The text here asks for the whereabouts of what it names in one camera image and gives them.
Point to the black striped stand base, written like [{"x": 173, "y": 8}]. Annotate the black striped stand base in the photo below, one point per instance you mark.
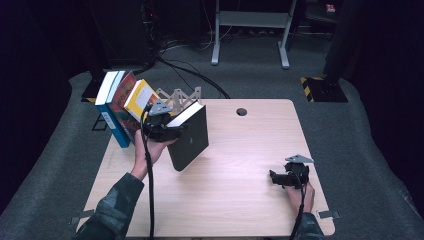
[
  {"x": 328, "y": 90},
  {"x": 90, "y": 92}
]

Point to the person's left hand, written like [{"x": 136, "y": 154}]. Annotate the person's left hand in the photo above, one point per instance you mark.
[{"x": 150, "y": 153}]

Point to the blue book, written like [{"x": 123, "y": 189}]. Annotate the blue book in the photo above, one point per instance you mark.
[{"x": 117, "y": 134}]

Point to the yellow book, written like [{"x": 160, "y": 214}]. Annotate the yellow book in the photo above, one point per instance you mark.
[{"x": 140, "y": 98}]

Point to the black book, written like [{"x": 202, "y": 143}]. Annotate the black book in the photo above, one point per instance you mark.
[{"x": 190, "y": 146}]

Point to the grey tape strip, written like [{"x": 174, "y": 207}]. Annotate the grey tape strip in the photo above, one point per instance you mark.
[
  {"x": 81, "y": 215},
  {"x": 328, "y": 214}
]

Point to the white expandable book rack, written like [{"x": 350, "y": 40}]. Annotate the white expandable book rack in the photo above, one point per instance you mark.
[{"x": 180, "y": 98}]

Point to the red white box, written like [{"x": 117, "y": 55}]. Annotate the red white box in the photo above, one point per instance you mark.
[{"x": 330, "y": 8}]

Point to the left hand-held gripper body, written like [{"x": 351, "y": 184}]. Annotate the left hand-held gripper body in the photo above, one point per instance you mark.
[{"x": 156, "y": 128}]

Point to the red illustrated book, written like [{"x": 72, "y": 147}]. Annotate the red illustrated book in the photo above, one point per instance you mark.
[{"x": 126, "y": 113}]

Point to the white metal stand frame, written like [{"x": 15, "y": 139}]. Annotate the white metal stand frame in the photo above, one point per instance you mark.
[{"x": 253, "y": 19}]

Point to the dark cabinet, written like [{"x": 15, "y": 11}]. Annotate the dark cabinet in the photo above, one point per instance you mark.
[{"x": 126, "y": 33}]

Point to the person's right hand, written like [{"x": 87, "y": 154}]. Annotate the person's right hand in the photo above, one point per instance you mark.
[{"x": 300, "y": 198}]

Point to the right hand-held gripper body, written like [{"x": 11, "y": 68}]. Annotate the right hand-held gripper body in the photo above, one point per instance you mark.
[{"x": 296, "y": 175}]

